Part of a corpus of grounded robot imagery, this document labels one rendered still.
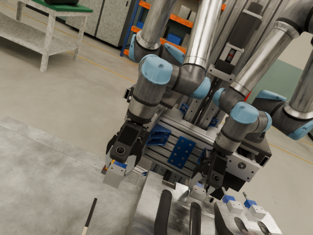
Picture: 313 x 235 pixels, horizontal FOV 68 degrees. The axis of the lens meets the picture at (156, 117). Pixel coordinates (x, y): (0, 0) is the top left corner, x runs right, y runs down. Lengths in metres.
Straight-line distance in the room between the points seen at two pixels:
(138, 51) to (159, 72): 0.53
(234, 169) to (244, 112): 0.42
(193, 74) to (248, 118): 0.21
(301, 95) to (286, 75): 5.25
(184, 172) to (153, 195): 0.50
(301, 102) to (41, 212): 0.96
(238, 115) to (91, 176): 0.56
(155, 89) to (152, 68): 0.05
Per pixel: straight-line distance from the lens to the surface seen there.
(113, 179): 0.73
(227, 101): 0.88
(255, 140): 1.17
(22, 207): 0.80
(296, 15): 0.94
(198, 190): 0.88
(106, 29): 6.13
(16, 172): 0.89
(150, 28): 1.01
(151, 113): 0.61
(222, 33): 1.26
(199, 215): 0.85
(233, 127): 0.75
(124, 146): 0.60
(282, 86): 6.31
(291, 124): 1.08
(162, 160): 1.27
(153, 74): 0.56
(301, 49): 6.24
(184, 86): 0.69
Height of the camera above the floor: 1.43
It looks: 25 degrees down
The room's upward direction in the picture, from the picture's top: 24 degrees clockwise
